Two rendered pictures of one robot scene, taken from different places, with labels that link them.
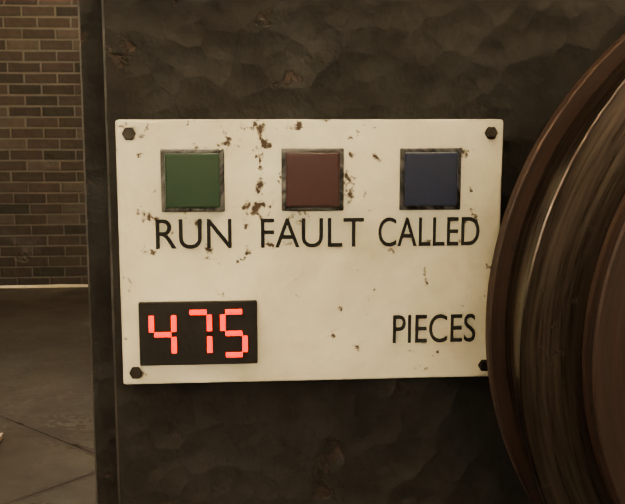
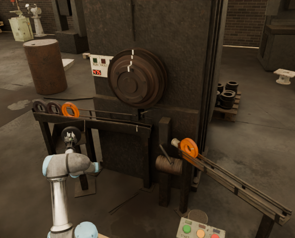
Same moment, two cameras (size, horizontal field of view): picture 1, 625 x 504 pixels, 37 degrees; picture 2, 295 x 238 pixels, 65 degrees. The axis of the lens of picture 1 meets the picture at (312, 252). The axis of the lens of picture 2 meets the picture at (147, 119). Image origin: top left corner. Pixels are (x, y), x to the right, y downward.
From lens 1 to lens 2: 159 cm
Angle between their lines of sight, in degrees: 33
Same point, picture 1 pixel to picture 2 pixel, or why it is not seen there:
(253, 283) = (100, 68)
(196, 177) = (95, 60)
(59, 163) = not seen: hidden behind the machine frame
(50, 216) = not seen: hidden behind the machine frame
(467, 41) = (114, 50)
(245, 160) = (98, 59)
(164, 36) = (93, 47)
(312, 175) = (103, 61)
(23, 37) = not seen: outside the picture
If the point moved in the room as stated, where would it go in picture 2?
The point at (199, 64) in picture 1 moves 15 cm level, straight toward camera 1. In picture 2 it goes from (95, 50) to (85, 55)
